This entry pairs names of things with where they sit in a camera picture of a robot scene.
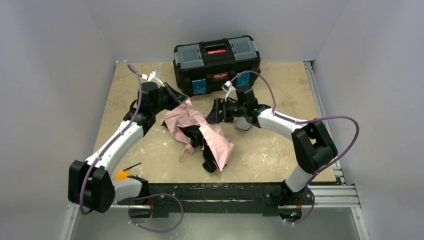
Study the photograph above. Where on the black plastic toolbox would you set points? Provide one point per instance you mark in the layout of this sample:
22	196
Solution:
203	67

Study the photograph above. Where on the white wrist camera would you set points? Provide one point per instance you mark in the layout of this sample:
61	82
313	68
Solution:
228	88
154	76

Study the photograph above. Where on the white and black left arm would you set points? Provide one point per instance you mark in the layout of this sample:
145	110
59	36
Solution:
89	182

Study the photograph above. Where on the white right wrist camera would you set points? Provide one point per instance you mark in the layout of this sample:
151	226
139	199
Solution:
228	88

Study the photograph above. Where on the pink and black folding umbrella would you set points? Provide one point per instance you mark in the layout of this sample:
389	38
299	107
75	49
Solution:
189	126

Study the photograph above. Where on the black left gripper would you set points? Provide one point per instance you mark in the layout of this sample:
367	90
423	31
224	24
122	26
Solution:
171	96

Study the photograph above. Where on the grey umbrella case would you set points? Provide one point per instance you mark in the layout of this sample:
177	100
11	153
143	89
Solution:
241	124

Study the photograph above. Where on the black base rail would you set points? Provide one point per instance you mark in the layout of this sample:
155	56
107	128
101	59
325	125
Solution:
266	198

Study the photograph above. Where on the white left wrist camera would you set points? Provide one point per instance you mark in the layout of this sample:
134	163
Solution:
154	76

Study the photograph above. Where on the orange object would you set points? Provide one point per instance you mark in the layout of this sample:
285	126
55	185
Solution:
121	175

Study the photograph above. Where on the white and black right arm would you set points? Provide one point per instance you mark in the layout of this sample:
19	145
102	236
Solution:
312	144

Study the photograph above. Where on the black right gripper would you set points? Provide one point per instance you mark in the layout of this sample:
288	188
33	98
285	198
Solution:
222	111

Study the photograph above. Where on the black pen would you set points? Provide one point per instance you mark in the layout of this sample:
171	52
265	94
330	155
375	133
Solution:
132	166

